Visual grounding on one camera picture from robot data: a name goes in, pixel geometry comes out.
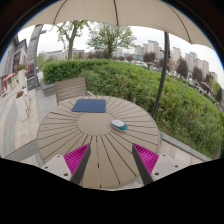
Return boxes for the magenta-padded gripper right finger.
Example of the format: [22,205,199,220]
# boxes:
[131,143,183,186]

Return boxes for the round-crowned leafy tree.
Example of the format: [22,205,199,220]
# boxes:
[87,22,137,59]

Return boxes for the brown slatted outdoor chair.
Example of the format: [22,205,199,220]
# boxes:
[53,76,95,106]

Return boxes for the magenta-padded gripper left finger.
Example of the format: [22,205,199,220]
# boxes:
[41,143,92,186]

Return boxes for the tall grey sign pylon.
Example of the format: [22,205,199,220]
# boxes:
[26,23,46,91]

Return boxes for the distant apartment buildings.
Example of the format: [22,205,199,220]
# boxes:
[133,39,219,83]

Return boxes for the white planter box with flowers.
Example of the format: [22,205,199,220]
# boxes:
[16,64,28,91]
[14,90,31,122]

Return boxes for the sparse-leaved tree with thick trunk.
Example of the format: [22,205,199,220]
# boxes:
[54,20,90,60]

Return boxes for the white and teal computer mouse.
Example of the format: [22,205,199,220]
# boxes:
[110,119,129,132]

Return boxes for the beige cantilever patio umbrella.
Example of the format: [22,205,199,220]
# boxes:
[20,0,215,119]

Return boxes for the navy blue mouse pad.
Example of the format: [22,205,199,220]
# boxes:
[71,98,107,114]

